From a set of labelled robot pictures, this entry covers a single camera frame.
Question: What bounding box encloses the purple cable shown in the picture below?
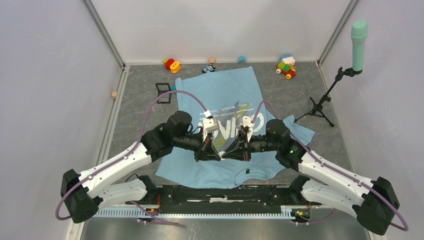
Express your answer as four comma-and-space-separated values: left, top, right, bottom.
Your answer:
251, 100, 409, 232
54, 90, 213, 222

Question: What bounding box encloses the colourful building block toy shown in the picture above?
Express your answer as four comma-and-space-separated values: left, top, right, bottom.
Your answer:
275, 54, 296, 80

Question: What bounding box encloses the black open brooch box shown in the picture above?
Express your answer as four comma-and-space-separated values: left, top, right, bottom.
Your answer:
155, 82, 172, 104

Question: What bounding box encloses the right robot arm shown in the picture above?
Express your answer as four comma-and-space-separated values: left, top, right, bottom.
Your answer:
222, 119, 400, 236

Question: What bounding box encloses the red orange green toy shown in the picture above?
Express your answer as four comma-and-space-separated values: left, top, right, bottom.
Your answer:
163, 58, 181, 73

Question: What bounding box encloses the mint green microphone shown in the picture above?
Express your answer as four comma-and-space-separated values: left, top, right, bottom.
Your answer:
350, 19, 368, 72

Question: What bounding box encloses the black base frame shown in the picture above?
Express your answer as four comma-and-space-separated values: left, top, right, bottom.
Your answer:
137, 184, 312, 219

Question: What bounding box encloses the tan cube on rail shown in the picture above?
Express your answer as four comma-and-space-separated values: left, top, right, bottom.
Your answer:
110, 91, 118, 100

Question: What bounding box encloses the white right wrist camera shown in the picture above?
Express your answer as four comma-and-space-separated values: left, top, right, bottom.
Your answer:
238, 115, 255, 139

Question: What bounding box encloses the black microphone tripod stand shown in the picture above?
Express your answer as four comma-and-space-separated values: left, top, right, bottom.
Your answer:
294, 67, 362, 128

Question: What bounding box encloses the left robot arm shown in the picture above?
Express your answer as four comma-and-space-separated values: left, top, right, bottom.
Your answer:
55, 110, 221, 224

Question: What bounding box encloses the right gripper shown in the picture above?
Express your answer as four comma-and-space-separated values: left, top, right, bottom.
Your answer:
221, 129, 279, 162

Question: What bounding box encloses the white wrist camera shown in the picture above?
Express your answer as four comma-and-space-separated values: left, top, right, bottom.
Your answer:
202, 110, 219, 138
238, 115, 255, 139

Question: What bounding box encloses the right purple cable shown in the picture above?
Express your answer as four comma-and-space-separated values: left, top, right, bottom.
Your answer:
251, 100, 409, 232

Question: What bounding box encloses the black blue toy car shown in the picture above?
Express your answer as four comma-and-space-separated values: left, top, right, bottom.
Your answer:
202, 64, 216, 74

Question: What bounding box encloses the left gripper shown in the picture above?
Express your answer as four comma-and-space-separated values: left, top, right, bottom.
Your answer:
173, 128, 221, 162

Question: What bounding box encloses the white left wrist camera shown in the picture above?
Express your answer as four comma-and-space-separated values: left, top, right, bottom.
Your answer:
202, 110, 219, 138

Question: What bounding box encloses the light blue printed t-shirt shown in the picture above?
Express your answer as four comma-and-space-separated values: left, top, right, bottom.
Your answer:
154, 65, 316, 190

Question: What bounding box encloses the blue round cap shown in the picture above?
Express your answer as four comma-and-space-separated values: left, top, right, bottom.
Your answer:
237, 55, 247, 63

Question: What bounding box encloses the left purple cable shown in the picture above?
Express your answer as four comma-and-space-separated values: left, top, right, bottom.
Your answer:
54, 90, 213, 222

